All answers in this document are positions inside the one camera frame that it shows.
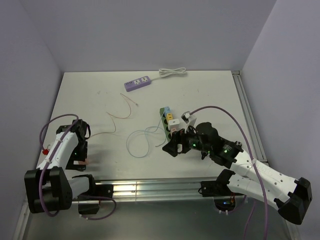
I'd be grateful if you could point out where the purple power strip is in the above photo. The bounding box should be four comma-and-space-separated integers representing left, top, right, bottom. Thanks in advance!
124, 76, 151, 92

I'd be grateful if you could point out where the light blue charger cable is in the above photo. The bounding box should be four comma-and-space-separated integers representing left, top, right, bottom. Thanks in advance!
125, 112, 168, 160

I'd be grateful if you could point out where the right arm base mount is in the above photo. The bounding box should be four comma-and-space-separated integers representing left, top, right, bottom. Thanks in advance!
198, 180, 244, 214

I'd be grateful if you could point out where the white plug adapter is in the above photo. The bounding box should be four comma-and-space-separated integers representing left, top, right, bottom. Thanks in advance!
168, 118, 180, 129

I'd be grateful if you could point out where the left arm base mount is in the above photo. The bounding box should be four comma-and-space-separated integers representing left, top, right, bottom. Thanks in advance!
73, 184, 117, 221

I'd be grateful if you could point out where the white coiled power cord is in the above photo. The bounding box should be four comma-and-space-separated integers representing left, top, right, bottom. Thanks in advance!
151, 66, 188, 82

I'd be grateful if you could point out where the yellow plug adapter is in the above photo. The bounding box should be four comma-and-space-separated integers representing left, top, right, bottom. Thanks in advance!
166, 113, 174, 121

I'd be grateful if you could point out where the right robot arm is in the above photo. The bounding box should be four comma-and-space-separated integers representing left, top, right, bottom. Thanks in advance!
162, 122, 312, 225

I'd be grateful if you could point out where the blue USB charger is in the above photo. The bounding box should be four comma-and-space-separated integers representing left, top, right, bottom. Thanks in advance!
163, 106, 171, 115

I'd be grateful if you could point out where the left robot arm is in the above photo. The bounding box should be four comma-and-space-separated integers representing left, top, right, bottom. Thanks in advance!
24, 119, 98, 217

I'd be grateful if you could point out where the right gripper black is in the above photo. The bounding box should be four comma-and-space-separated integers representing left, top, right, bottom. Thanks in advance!
162, 122, 212, 157

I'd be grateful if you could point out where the aluminium side rail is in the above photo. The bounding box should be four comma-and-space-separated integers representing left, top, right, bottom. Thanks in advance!
231, 71, 268, 164

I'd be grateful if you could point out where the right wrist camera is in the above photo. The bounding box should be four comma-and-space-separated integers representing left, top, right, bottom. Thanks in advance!
181, 111, 197, 133

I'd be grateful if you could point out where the aluminium front rail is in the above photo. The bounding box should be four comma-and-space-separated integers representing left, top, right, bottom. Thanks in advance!
23, 178, 287, 206

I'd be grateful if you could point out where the green power strip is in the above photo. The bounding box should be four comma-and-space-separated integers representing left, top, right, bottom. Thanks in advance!
159, 107, 172, 142

